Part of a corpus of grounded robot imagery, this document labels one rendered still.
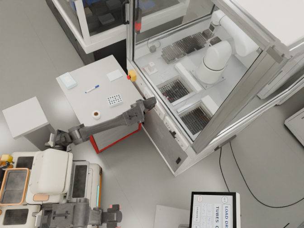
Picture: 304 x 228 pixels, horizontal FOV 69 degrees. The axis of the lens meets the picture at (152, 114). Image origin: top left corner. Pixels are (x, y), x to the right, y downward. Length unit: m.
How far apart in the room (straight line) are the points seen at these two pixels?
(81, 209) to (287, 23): 0.98
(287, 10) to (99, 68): 1.62
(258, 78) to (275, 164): 2.24
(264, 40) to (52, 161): 1.04
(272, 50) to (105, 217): 1.06
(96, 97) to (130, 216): 1.25
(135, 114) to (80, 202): 0.53
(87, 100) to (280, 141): 2.37
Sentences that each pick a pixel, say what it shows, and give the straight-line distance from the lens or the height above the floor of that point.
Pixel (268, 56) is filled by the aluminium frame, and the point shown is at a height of 1.95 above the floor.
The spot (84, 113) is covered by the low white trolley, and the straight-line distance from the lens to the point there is 1.97.
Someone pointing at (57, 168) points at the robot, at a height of 1.36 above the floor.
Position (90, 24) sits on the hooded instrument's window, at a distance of 2.09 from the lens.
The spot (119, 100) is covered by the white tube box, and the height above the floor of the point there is 0.80.
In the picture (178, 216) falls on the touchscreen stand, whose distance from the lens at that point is 2.49.
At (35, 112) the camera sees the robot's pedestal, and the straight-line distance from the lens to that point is 2.09.
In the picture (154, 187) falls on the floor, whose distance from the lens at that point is 2.52.
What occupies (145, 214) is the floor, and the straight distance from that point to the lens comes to 2.49.
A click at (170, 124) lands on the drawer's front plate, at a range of 1.74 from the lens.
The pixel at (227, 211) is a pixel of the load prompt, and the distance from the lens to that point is 1.43.
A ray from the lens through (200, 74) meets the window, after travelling 1.18.
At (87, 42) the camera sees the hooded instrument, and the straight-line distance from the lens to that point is 2.18.
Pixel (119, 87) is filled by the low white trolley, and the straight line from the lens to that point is 2.07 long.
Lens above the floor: 2.48
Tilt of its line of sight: 63 degrees down
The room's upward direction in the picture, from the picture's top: 11 degrees clockwise
